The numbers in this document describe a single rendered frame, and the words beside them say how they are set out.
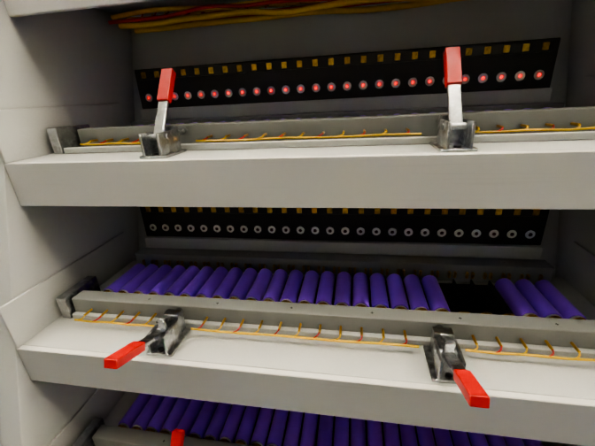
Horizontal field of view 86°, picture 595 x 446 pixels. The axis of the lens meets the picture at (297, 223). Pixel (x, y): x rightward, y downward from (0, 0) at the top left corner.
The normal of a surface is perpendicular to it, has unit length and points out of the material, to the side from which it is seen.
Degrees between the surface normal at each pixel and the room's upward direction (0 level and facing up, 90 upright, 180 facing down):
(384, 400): 108
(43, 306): 90
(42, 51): 90
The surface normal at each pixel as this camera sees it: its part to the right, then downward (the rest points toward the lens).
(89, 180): -0.17, 0.38
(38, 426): 0.98, 0.01
